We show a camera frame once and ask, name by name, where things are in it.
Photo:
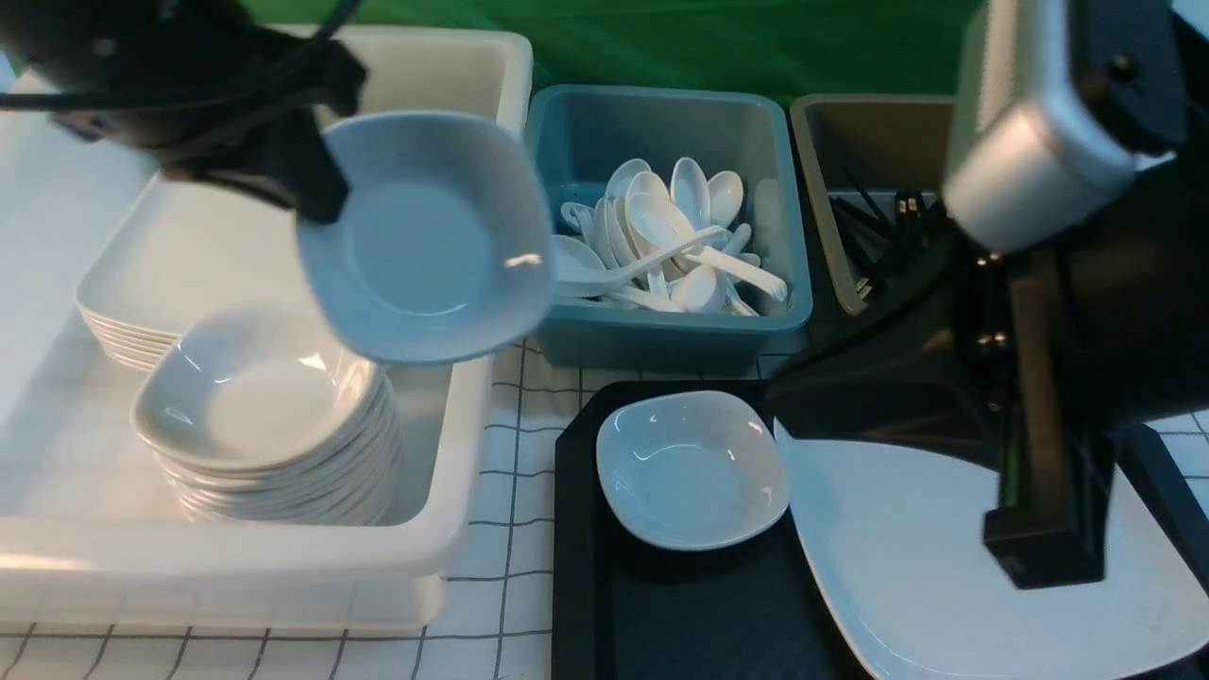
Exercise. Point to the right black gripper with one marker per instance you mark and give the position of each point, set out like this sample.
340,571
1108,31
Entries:
1040,352

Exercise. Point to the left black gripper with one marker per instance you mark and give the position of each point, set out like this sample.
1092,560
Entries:
266,145

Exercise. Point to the white bowl tray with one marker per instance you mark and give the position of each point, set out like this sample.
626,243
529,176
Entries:
691,472
444,249

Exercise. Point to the large white square plate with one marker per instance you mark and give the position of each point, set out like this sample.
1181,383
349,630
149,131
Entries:
894,540

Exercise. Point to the white ceramic soup spoon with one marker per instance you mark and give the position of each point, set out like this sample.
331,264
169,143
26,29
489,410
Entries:
580,272

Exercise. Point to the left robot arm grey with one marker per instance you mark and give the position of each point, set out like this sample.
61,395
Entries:
198,86

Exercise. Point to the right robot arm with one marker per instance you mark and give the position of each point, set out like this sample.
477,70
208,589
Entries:
1060,107

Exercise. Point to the stack of white square plates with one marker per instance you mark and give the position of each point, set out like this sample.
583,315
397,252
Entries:
184,251

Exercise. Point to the stack of white bowls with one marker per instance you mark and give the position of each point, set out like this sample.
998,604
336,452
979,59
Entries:
259,414

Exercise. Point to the teal plastic bin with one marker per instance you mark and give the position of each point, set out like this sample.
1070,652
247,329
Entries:
581,134

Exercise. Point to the large white plastic tub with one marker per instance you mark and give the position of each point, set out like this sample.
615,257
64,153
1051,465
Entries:
92,533

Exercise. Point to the pile of black chopsticks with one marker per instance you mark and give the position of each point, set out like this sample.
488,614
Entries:
884,236

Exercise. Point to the pile of white spoons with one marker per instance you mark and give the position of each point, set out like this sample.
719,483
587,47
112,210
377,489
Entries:
640,212

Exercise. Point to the brown plastic bin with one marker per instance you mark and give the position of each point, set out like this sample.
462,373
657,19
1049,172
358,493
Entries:
882,143

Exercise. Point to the black serving tray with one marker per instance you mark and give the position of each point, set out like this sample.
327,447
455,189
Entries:
623,609

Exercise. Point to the white checked tablecloth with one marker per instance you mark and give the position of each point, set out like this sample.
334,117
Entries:
486,614

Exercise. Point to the green cloth backdrop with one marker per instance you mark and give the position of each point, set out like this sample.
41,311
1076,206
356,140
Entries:
780,49

